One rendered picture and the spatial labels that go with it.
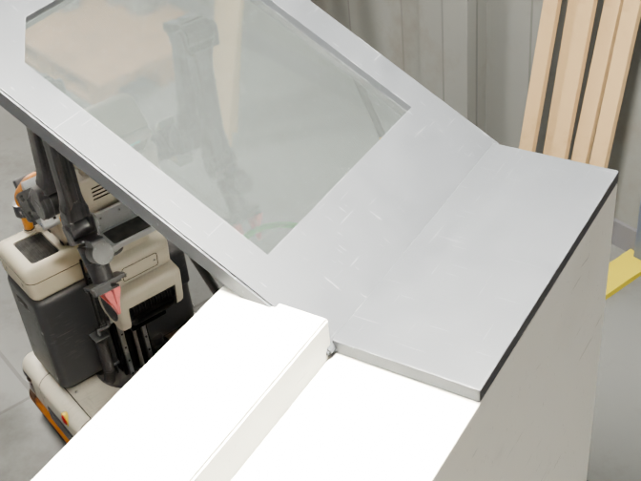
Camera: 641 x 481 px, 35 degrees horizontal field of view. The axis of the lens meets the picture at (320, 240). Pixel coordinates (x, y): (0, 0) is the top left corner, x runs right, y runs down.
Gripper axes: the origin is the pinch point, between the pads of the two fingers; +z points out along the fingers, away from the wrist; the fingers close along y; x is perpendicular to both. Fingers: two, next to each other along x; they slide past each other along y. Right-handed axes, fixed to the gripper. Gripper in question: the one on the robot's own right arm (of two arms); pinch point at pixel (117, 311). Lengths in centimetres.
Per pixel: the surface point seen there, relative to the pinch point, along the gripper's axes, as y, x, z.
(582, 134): 192, 20, 28
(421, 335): 15, -114, 2
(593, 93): 196, 12, 14
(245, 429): -21, -115, -1
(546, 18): 196, 23, -17
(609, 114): 195, 7, 22
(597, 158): 192, 16, 38
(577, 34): 196, 11, -8
